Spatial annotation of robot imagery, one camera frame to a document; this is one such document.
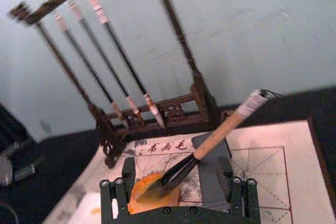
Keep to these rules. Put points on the orange paint dish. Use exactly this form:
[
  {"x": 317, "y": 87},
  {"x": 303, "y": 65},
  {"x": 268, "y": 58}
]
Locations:
[{"x": 140, "y": 183}]

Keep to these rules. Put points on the black table cloth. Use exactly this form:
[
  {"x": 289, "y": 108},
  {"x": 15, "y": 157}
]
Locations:
[{"x": 65, "y": 161}]

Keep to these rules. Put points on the dark wooden brush rack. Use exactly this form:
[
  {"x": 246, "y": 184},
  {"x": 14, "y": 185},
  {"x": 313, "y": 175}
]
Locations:
[{"x": 107, "y": 132}]

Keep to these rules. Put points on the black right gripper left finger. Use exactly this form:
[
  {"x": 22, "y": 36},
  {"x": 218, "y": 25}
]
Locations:
[{"x": 128, "y": 169}]

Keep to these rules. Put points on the dark grey box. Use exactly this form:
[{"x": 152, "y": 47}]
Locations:
[{"x": 18, "y": 161}]

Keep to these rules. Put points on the white red-grid calligraphy mat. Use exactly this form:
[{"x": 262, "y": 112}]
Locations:
[{"x": 283, "y": 171}]

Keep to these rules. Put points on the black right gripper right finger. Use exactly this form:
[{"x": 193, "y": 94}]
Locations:
[{"x": 212, "y": 182}]

